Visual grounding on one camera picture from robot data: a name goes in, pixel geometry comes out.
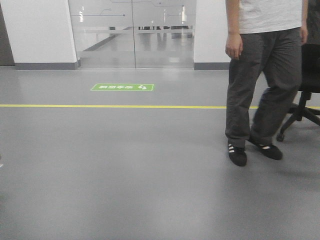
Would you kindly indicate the person's right hand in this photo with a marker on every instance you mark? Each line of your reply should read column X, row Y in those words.
column 234, row 46

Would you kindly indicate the person in grey trousers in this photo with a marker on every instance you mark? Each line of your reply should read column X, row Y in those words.
column 263, row 83

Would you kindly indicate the black office chair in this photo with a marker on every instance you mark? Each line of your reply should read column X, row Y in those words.
column 310, row 72

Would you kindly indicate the glass double door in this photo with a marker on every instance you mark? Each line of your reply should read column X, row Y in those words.
column 134, row 33

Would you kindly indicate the green floor sign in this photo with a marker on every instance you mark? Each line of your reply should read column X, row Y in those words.
column 127, row 87

